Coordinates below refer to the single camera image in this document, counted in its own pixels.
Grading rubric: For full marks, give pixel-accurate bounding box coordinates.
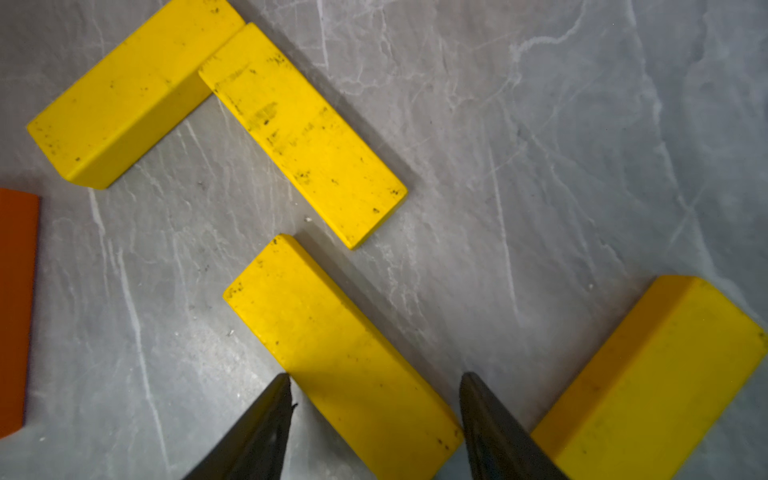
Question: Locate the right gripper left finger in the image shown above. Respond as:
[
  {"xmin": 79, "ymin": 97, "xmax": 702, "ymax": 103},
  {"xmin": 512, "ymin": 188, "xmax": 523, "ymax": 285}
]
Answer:
[{"xmin": 186, "ymin": 373, "xmax": 294, "ymax": 479}]

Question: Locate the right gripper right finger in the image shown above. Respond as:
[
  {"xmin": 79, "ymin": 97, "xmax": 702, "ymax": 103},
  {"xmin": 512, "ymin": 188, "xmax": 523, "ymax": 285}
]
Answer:
[{"xmin": 459, "ymin": 372, "xmax": 566, "ymax": 479}]

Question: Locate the yellow block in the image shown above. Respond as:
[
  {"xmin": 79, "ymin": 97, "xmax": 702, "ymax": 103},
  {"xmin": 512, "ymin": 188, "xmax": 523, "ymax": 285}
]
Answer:
[
  {"xmin": 199, "ymin": 23, "xmax": 408, "ymax": 250},
  {"xmin": 532, "ymin": 275, "xmax": 767, "ymax": 479},
  {"xmin": 27, "ymin": 0, "xmax": 245, "ymax": 189},
  {"xmin": 223, "ymin": 234, "xmax": 463, "ymax": 479}
]

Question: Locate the orange block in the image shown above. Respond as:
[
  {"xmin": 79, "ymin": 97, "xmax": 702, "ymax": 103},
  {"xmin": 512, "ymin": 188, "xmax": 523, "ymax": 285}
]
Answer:
[{"xmin": 1, "ymin": 188, "xmax": 40, "ymax": 438}]

